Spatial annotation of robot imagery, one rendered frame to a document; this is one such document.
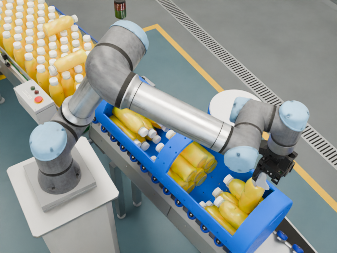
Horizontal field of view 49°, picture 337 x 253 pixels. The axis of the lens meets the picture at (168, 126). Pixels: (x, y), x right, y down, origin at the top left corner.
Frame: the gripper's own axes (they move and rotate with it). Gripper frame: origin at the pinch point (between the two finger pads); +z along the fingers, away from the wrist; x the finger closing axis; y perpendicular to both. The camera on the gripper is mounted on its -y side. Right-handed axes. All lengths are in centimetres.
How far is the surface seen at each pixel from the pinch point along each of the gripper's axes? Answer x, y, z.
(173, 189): -15.0, -23.9, 20.8
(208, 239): -12.2, -4.9, 38.3
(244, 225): -10.5, 5.5, 11.4
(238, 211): -5.2, -0.5, 16.8
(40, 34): -3, -143, 21
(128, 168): -14, -55, 43
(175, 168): -8.9, -29.2, 18.3
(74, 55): -3, -109, 15
